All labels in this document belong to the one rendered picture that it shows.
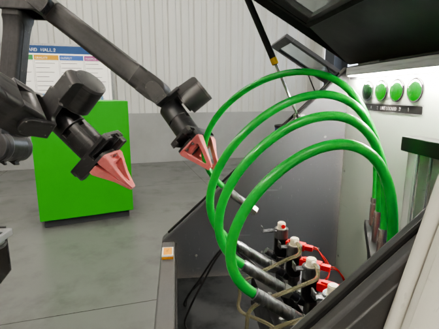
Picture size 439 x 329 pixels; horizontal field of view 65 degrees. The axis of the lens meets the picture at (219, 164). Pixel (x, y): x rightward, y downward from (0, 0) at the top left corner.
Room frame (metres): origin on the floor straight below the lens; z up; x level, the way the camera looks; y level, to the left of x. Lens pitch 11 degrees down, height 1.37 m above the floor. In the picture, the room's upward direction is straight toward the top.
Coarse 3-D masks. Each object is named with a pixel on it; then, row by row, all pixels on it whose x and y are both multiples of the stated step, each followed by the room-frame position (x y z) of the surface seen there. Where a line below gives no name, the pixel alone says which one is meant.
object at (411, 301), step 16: (432, 192) 0.32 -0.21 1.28; (432, 208) 0.32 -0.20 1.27; (432, 224) 0.31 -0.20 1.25; (416, 240) 0.32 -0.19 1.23; (432, 240) 0.31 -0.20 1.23; (416, 256) 0.31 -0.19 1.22; (432, 256) 0.30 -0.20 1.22; (416, 272) 0.31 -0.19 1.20; (432, 272) 0.29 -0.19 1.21; (400, 288) 0.32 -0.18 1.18; (416, 288) 0.30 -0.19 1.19; (432, 288) 0.28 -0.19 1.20; (400, 304) 0.31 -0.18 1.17; (416, 304) 0.30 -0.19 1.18; (432, 304) 0.28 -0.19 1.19; (400, 320) 0.31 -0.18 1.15; (416, 320) 0.28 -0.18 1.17; (432, 320) 0.27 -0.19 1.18
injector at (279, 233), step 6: (276, 228) 0.67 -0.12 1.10; (276, 234) 0.66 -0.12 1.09; (282, 234) 0.66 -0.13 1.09; (276, 240) 0.66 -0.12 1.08; (282, 240) 0.66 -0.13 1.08; (276, 246) 0.66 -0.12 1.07; (264, 252) 0.67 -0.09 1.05; (270, 252) 0.66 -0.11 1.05; (276, 252) 0.66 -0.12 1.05; (282, 252) 0.66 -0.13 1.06; (276, 258) 0.66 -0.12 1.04; (282, 258) 0.66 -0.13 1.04; (282, 264) 0.66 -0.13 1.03; (276, 276) 0.67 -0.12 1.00
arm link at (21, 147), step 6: (18, 138) 0.91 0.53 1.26; (24, 138) 0.94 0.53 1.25; (18, 144) 0.90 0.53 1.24; (24, 144) 0.92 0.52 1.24; (18, 150) 0.90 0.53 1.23; (24, 150) 0.92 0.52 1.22; (12, 156) 0.89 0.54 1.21; (18, 156) 0.91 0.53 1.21; (24, 156) 0.93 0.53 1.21; (0, 162) 0.88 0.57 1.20; (6, 162) 0.89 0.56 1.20; (12, 162) 0.92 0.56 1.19; (18, 162) 0.93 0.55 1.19
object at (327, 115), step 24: (312, 120) 0.50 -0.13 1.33; (336, 120) 0.51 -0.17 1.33; (360, 120) 0.52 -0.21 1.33; (264, 144) 0.50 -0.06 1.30; (240, 168) 0.49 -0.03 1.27; (216, 216) 0.49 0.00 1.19; (384, 216) 0.52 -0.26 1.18; (384, 240) 0.52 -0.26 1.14; (240, 264) 0.49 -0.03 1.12; (288, 288) 0.50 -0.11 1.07
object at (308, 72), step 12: (276, 72) 0.75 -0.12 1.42; (288, 72) 0.74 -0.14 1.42; (300, 72) 0.73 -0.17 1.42; (312, 72) 0.73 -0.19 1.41; (324, 72) 0.72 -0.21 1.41; (252, 84) 0.76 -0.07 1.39; (336, 84) 0.72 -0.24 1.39; (240, 96) 0.77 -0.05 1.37; (216, 120) 0.78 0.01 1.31; (372, 192) 0.70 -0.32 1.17
